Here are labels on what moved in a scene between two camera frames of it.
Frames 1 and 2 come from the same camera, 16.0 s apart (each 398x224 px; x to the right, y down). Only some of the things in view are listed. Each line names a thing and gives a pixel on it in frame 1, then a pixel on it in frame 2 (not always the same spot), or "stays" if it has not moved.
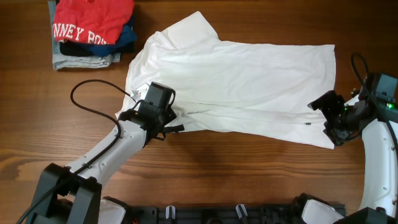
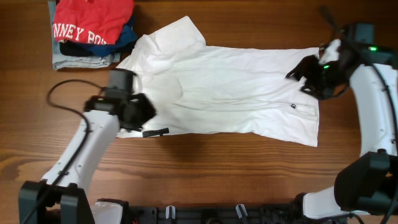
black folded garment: (73, 48) stays
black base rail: (261, 214) stays
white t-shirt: (256, 90) stays
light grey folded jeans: (63, 61) stays
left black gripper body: (168, 123) → (140, 112)
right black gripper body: (330, 116) → (311, 74)
